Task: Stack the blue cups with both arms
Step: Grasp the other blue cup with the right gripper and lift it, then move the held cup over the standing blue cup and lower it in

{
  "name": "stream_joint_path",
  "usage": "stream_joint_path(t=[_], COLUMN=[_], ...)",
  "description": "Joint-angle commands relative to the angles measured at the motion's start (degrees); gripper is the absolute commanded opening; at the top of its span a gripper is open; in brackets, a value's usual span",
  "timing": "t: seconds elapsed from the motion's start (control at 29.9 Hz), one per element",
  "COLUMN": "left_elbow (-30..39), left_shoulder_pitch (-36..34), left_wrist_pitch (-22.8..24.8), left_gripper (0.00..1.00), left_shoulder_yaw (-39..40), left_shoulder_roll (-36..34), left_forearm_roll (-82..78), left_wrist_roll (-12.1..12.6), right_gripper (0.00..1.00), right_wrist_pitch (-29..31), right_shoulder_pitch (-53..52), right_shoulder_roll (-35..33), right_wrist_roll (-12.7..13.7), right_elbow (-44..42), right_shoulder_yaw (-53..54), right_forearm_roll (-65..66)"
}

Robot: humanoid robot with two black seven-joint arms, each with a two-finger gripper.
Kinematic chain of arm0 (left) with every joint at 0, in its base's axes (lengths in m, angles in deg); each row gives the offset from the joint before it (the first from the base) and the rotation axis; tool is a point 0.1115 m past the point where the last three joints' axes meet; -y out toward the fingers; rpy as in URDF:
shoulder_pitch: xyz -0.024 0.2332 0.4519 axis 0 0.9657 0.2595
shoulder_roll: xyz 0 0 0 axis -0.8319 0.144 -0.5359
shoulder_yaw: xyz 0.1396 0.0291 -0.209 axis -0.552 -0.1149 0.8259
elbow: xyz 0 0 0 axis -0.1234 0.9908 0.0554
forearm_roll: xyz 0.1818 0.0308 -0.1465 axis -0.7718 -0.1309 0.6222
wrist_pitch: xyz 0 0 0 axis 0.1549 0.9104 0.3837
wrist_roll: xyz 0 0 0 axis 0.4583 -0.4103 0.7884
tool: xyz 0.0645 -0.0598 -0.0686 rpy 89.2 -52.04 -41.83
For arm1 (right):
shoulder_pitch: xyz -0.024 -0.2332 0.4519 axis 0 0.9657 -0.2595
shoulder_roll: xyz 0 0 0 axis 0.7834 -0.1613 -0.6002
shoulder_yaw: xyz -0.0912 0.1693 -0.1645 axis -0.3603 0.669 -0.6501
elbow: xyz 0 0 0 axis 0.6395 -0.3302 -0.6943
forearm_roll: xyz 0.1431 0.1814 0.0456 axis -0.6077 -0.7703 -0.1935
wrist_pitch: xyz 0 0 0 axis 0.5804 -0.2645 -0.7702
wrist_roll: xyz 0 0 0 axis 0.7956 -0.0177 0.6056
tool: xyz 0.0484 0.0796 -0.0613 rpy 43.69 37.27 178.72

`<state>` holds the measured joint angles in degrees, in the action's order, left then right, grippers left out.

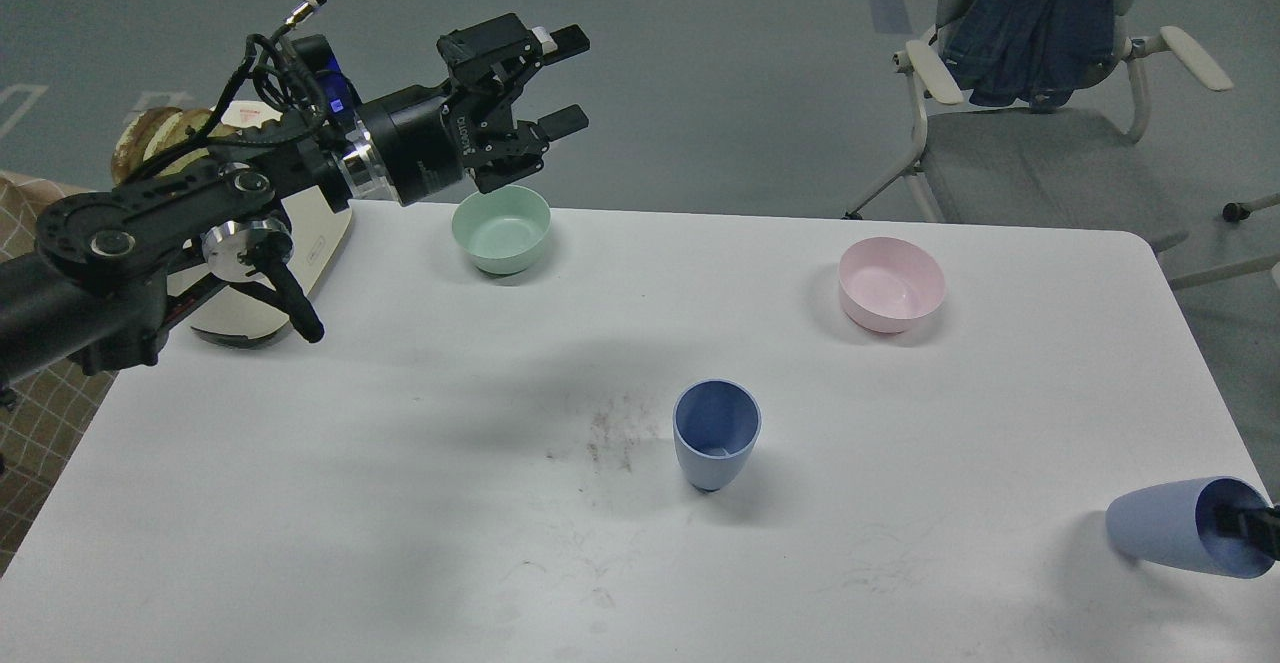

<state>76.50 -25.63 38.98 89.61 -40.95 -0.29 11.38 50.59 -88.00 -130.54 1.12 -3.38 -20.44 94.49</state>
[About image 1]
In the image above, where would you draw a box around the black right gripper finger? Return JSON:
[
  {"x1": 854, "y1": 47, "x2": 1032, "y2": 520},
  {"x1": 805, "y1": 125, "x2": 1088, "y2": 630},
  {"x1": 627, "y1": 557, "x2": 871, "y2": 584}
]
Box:
[{"x1": 1213, "y1": 506, "x2": 1279, "y2": 561}]

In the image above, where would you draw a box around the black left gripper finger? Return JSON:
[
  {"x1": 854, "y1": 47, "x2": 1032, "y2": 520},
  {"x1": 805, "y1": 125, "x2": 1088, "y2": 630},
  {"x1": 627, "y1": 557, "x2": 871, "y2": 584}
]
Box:
[
  {"x1": 470, "y1": 104, "x2": 590, "y2": 195},
  {"x1": 436, "y1": 13, "x2": 591, "y2": 84}
]

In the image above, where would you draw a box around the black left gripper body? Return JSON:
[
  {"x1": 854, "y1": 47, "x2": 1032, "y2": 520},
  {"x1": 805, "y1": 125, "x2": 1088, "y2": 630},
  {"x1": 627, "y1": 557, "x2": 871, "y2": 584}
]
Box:
[{"x1": 355, "y1": 58, "x2": 550, "y2": 206}]

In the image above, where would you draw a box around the blue cup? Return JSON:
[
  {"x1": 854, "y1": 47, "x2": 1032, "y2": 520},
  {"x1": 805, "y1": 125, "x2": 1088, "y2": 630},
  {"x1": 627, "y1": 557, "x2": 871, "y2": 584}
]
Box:
[
  {"x1": 672, "y1": 379, "x2": 763, "y2": 493},
  {"x1": 1103, "y1": 477, "x2": 1277, "y2": 579}
]

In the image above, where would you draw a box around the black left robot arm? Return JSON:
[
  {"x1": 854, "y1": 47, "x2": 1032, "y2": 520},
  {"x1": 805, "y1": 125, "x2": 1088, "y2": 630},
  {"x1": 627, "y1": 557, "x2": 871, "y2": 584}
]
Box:
[{"x1": 1, "y1": 0, "x2": 590, "y2": 410}]

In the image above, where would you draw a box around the green bowl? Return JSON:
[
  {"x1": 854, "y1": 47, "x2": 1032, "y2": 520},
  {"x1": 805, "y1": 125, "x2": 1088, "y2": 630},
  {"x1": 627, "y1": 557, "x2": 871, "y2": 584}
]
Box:
[{"x1": 451, "y1": 186, "x2": 552, "y2": 276}]

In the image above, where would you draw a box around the cream toaster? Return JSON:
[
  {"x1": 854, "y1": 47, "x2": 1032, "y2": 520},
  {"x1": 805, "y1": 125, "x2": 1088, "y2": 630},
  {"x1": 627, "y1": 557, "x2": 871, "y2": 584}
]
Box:
[{"x1": 186, "y1": 101, "x2": 353, "y2": 348}]

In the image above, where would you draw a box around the front bread slice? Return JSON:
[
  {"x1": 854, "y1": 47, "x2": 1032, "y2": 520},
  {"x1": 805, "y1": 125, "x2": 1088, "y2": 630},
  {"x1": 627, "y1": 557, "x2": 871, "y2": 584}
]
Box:
[{"x1": 140, "y1": 110, "x2": 236, "y2": 165}]

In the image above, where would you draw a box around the bread slice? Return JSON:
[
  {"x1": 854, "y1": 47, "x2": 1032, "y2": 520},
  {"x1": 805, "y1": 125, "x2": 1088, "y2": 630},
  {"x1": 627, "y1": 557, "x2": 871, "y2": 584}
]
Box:
[
  {"x1": 140, "y1": 110, "x2": 236, "y2": 165},
  {"x1": 110, "y1": 106, "x2": 186, "y2": 186}
]

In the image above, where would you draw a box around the back bread slice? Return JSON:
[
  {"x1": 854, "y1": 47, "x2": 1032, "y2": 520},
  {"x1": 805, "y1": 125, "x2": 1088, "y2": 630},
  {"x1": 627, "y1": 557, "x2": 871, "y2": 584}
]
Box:
[{"x1": 110, "y1": 106, "x2": 186, "y2": 186}]

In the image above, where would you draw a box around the pink bowl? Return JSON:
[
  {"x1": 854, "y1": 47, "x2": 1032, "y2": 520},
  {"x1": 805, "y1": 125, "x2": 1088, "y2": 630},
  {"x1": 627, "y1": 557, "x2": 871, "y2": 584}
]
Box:
[{"x1": 836, "y1": 236, "x2": 948, "y2": 334}]

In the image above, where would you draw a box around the grey office chair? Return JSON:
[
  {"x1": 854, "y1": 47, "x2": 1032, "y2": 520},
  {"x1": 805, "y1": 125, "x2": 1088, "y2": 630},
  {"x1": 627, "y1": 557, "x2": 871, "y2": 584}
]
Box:
[{"x1": 844, "y1": 0, "x2": 1233, "y2": 253}]

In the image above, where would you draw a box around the beige checkered cloth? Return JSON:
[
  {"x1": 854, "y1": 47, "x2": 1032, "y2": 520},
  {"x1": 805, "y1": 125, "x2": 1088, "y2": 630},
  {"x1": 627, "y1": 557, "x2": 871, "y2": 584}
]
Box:
[{"x1": 1, "y1": 172, "x2": 115, "y2": 573}]

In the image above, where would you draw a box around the dark blue jacket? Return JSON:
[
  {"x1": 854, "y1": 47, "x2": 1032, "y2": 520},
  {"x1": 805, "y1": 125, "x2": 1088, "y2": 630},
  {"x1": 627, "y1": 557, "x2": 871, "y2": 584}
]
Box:
[{"x1": 934, "y1": 0, "x2": 1134, "y2": 110}]

